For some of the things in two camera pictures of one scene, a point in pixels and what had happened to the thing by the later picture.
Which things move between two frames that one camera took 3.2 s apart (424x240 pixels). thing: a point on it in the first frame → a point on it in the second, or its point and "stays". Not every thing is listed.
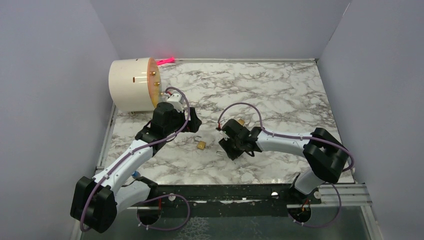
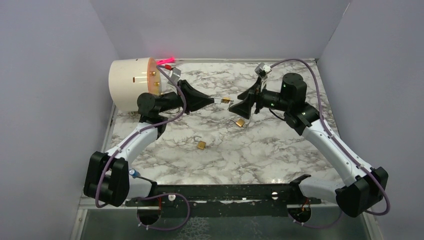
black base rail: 228,201 stays
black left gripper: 192,126 → 195,99
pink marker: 168,60 stays
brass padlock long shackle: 221,150 → 214,98
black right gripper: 224,143 → 243,108
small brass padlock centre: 201,144 stays
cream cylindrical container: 135,84 stays
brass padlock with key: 241,121 stays
